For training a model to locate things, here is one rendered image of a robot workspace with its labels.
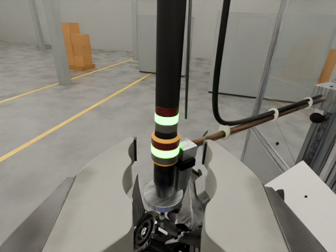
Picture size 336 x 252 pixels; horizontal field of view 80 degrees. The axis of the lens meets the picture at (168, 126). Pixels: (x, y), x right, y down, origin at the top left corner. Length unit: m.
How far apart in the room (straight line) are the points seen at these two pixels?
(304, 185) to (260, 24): 5.19
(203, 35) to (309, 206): 12.01
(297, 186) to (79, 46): 8.19
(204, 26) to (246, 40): 6.91
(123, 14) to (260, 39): 9.70
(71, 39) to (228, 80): 5.68
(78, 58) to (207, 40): 7.06
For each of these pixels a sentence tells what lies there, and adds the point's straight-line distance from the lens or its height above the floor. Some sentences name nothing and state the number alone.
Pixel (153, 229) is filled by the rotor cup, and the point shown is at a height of 1.26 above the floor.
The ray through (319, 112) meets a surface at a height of 1.50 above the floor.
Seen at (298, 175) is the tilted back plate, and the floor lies 1.33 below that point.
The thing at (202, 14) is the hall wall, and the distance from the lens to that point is 12.48.
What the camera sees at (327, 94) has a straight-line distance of 0.77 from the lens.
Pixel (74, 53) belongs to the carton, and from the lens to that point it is 8.65.
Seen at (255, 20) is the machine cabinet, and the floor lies 1.87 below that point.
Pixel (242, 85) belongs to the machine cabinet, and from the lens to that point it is 5.89.
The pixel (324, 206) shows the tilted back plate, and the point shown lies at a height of 1.33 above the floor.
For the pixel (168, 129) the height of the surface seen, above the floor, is 1.60.
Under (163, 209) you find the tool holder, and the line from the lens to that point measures 0.35.
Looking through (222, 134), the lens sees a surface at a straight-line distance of 0.39.
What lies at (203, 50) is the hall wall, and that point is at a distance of 12.51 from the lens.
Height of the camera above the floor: 1.73
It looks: 27 degrees down
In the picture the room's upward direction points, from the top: 3 degrees clockwise
